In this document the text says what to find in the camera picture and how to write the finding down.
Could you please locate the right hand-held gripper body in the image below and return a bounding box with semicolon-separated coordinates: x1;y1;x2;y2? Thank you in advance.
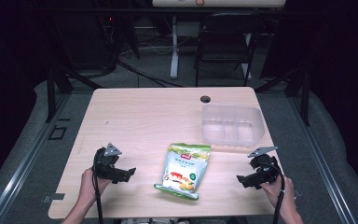
247;146;282;189

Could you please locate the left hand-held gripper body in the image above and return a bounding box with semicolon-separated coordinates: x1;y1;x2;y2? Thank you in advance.
92;142;129;184

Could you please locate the person's left hand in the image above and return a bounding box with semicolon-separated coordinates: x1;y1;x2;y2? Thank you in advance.
79;167;113;203

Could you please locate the person's right hand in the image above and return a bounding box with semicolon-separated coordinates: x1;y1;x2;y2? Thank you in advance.
259;175;296;210

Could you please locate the green and white snack bag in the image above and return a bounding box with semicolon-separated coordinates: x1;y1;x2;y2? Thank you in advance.
153;142;213;201

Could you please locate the clear plastic container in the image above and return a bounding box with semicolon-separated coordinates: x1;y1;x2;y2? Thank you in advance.
200;103;266;147

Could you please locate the grey tape strip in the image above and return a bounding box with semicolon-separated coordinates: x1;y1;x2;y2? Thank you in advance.
41;192;66;203

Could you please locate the black metal stand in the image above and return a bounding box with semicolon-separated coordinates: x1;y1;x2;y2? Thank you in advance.
255;65;311;127
45;64;104;123

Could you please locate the white desk leg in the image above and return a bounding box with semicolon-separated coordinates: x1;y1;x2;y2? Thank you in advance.
169;16;181;80

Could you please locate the black folding chair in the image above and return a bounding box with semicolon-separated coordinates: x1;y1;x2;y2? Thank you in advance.
193;12;266;88

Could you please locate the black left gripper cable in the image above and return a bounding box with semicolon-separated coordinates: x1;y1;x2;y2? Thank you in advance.
91;161;104;224

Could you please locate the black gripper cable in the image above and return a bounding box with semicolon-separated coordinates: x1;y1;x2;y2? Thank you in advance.
91;161;104;224
267;162;286;224

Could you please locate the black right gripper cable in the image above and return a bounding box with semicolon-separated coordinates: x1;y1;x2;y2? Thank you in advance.
267;162;286;224

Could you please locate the aluminium floor rail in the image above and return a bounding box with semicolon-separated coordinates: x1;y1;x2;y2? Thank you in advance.
286;96;358;224
0;92;70;224

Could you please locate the black floor cable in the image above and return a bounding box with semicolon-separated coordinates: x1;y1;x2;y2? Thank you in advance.
117;60;185;89

